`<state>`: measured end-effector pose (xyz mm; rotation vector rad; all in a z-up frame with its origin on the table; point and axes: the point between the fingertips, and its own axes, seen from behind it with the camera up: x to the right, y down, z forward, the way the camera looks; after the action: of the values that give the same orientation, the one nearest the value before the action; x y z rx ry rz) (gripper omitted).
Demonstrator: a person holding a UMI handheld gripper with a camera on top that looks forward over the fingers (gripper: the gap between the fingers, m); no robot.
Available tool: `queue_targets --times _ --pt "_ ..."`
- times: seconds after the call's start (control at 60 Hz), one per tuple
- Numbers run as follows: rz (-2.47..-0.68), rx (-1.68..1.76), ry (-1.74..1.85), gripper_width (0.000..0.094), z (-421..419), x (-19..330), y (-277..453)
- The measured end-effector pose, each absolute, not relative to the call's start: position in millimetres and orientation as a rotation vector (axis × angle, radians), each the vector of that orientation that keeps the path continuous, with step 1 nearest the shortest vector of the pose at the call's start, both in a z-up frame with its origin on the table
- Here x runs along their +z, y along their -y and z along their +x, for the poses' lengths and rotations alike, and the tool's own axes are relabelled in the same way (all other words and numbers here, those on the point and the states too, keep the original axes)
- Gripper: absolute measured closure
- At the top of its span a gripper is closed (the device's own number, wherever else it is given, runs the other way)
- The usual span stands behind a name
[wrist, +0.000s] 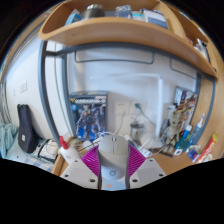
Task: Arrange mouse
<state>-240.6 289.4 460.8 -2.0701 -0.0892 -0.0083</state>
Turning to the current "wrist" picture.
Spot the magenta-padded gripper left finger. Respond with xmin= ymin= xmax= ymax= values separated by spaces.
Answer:
xmin=59 ymin=144 xmax=102 ymax=190

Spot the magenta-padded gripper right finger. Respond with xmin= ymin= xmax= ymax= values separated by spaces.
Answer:
xmin=125 ymin=144 xmax=167 ymax=190

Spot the grey computer mouse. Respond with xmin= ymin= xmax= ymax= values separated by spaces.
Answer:
xmin=98 ymin=134 xmax=130 ymax=192

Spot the white power strip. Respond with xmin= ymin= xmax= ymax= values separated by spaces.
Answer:
xmin=139 ymin=148 xmax=156 ymax=158

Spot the white bottle with red cap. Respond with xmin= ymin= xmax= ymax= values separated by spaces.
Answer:
xmin=58 ymin=135 xmax=82 ymax=164

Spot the blue tissue pack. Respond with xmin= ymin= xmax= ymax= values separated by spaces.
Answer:
xmin=186 ymin=144 xmax=202 ymax=162

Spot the brown wooden figure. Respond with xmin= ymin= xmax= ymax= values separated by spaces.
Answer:
xmin=164 ymin=113 xmax=184 ymax=151

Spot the blue robot model kit box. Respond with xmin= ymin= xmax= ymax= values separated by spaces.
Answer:
xmin=68 ymin=90 xmax=109 ymax=141

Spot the red chip can yellow lid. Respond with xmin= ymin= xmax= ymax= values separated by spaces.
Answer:
xmin=196 ymin=133 xmax=219 ymax=164

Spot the blue spray bottle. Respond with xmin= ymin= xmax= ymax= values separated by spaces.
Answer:
xmin=189 ymin=113 xmax=207 ymax=146

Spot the black bag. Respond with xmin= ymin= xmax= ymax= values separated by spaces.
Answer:
xmin=16 ymin=103 xmax=39 ymax=154

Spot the white desk lamp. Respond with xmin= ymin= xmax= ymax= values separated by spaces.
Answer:
xmin=89 ymin=73 xmax=166 ymax=149

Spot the colourful picture box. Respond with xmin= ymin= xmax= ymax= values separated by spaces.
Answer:
xmin=173 ymin=86 xmax=199 ymax=134

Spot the teal blanket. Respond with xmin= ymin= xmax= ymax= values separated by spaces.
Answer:
xmin=0 ymin=122 xmax=19 ymax=158

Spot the wooden shelf unit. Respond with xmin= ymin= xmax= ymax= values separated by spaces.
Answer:
xmin=38 ymin=0 xmax=219 ymax=79

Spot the dark green plug cable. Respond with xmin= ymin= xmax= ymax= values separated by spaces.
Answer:
xmin=134 ymin=102 xmax=158 ymax=128

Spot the white wall socket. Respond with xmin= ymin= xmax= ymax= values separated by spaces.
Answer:
xmin=114 ymin=100 xmax=130 ymax=117

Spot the grey metal frame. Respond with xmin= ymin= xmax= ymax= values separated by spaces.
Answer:
xmin=37 ymin=39 xmax=218 ymax=148

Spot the white wall switch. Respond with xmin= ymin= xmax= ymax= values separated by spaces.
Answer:
xmin=19 ymin=80 xmax=28 ymax=94

